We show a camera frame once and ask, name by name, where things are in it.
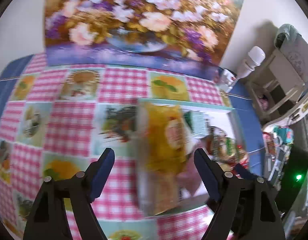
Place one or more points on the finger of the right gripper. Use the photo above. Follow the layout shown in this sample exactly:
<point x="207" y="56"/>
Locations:
<point x="244" y="173"/>

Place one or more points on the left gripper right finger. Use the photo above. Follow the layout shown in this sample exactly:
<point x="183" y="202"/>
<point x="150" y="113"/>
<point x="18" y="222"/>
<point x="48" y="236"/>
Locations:
<point x="244" y="207"/>

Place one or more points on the round cookie green wrapper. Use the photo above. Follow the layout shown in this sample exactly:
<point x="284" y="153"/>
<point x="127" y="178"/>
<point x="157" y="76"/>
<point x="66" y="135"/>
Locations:
<point x="222" y="146"/>

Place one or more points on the yellow jelly packet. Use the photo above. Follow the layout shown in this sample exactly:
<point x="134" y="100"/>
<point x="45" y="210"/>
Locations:
<point x="163" y="142"/>

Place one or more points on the red peanut snack packet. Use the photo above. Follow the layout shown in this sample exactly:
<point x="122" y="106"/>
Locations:
<point x="242" y="157"/>

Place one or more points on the pink snack packet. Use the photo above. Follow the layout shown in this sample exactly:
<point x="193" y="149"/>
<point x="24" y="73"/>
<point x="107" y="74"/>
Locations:
<point x="190" y="182"/>

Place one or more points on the pale green barcode packet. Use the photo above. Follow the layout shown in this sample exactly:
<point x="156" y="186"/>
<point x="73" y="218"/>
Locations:
<point x="197" y="123"/>

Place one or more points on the yellow cake snack packet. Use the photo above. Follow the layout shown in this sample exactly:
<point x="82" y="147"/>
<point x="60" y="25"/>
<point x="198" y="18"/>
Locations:
<point x="157" y="193"/>

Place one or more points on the white teal-rimmed tray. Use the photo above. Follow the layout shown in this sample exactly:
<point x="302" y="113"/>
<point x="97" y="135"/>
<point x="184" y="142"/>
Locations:
<point x="223" y="117"/>

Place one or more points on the checkered food-print tablecloth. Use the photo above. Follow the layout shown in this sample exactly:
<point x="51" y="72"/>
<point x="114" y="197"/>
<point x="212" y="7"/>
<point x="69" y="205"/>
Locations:
<point x="59" y="119"/>

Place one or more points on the blue quilted cloth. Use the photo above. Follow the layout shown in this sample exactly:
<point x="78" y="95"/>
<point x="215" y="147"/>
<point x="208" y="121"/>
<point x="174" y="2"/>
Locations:
<point x="9" y="77"/>

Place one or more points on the floral painting canvas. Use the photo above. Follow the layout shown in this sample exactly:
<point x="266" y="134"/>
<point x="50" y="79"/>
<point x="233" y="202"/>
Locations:
<point x="182" y="36"/>

